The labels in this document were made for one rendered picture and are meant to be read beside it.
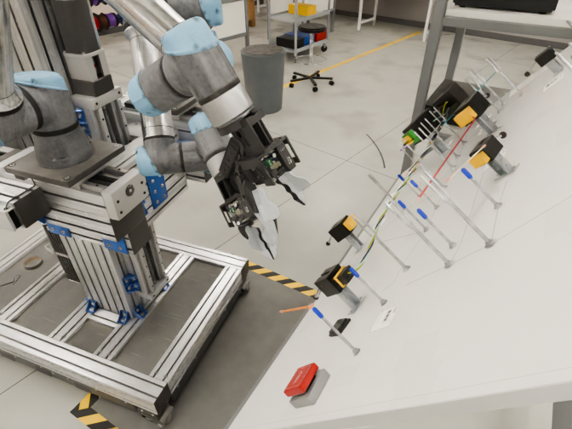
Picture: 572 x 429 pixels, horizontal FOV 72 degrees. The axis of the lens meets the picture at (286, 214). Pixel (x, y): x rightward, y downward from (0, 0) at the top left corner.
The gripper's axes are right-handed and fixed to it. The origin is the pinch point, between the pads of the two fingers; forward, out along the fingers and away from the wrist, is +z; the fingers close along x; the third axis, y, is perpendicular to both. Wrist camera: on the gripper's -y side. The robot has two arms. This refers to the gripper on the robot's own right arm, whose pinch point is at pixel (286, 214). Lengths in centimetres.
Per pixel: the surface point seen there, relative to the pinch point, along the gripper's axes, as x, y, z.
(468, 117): 54, 10, 12
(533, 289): -5.0, 41.4, 6.0
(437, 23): 97, -13, -4
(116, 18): 310, -621, -163
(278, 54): 250, -251, -5
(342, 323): -5.7, 6.2, 21.5
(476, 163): 25.7, 23.3, 8.3
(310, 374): -19.1, 12.0, 16.5
